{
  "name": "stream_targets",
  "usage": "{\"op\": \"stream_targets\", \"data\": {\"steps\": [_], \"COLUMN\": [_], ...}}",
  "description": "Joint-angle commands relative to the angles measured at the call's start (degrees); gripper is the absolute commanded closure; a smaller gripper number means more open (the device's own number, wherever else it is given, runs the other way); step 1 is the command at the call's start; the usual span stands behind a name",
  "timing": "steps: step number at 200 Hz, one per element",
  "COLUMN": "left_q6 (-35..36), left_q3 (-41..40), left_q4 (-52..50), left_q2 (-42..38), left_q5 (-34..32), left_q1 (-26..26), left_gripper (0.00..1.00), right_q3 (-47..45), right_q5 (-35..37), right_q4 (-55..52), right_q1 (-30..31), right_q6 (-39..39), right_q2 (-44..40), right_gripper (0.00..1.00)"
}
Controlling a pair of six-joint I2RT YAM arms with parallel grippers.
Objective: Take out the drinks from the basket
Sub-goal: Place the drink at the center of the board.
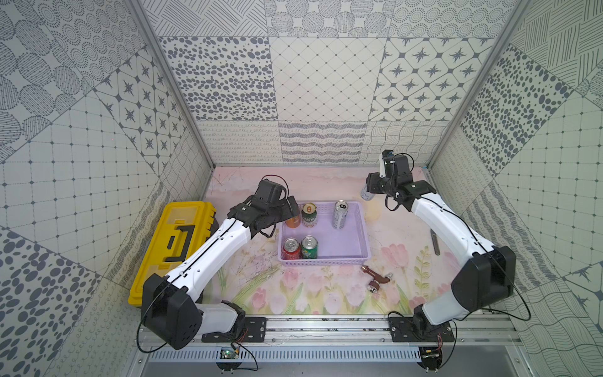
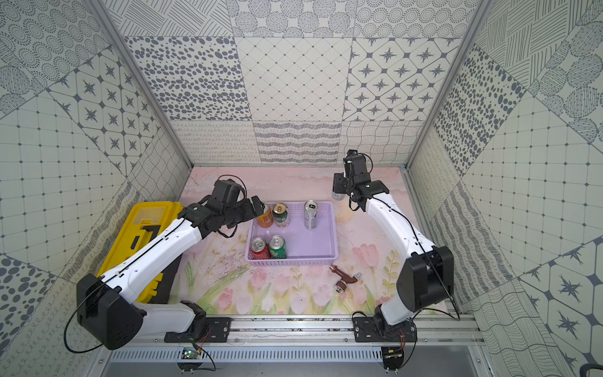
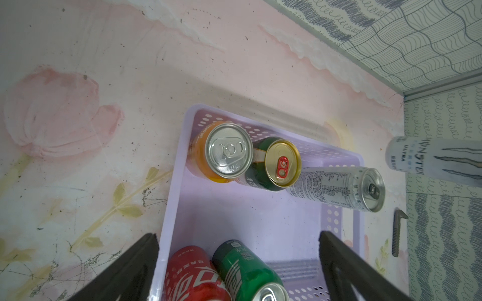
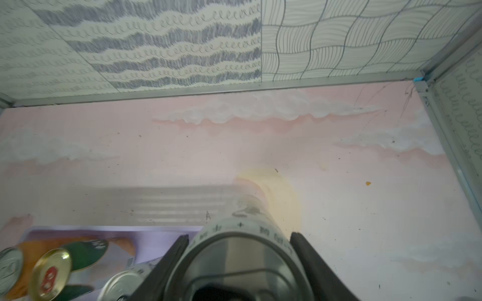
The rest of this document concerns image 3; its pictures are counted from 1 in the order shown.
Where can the white energy can front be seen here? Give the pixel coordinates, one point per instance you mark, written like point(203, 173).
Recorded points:
point(457, 161)

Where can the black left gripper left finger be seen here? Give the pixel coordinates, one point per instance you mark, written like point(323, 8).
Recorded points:
point(129, 277)

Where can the green gold-top can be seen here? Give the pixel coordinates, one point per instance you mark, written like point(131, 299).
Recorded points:
point(276, 165)

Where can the white energy can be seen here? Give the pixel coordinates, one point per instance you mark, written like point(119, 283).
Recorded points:
point(457, 161)
point(356, 188)

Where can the green soda can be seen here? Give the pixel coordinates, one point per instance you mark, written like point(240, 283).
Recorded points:
point(245, 275)

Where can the orange soda can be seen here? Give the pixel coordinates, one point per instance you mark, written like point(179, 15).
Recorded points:
point(222, 152)

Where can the lilac perforated plastic basket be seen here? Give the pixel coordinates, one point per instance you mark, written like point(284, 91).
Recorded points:
point(280, 229)

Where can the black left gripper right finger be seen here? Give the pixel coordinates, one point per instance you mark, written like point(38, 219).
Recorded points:
point(347, 274)

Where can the red cola can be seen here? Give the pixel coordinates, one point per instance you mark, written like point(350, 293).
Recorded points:
point(190, 275)

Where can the grey hex key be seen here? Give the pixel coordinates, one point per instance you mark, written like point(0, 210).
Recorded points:
point(398, 216)

